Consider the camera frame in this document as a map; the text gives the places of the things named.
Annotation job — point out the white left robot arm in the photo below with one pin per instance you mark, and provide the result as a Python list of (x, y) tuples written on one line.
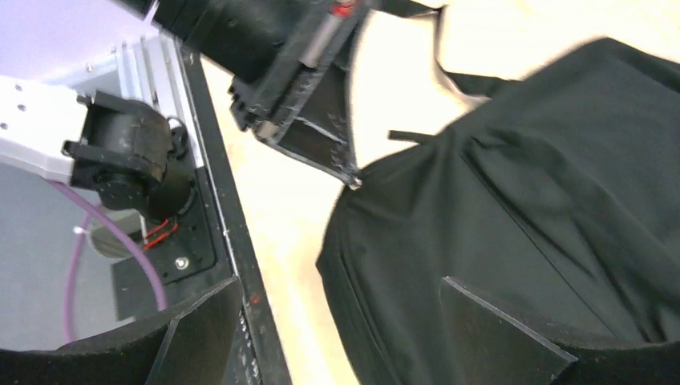
[(121, 148)]

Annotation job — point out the black student backpack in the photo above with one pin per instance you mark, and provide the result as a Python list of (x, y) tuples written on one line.
[(558, 197)]

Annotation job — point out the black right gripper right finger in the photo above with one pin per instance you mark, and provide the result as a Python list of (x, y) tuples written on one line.
[(497, 344)]

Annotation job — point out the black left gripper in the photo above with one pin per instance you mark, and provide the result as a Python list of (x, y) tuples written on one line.
[(290, 66)]

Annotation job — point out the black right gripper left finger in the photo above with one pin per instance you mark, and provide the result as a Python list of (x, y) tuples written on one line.
[(188, 343)]

